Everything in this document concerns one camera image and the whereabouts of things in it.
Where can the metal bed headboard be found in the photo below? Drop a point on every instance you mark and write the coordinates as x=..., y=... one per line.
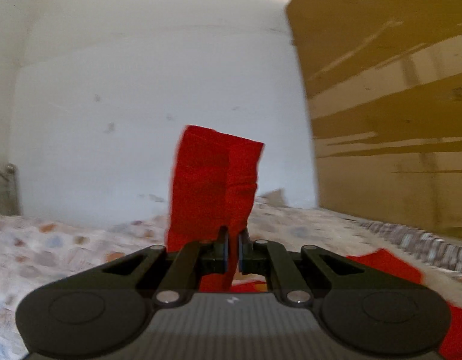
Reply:
x=9, y=191

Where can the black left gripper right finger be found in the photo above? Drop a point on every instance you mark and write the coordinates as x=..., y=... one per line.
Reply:
x=272, y=261

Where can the wooden plywood wardrobe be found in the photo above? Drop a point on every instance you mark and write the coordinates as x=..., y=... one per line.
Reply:
x=383, y=81

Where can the patterned beige quilt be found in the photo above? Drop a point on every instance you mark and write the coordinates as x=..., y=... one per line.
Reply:
x=34, y=252

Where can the striped black white pink sheet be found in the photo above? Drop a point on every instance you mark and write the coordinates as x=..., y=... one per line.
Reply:
x=438, y=251

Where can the red long-sleeved dress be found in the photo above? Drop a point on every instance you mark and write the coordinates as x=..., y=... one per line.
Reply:
x=214, y=184

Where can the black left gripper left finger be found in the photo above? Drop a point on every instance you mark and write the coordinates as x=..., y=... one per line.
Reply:
x=184, y=269

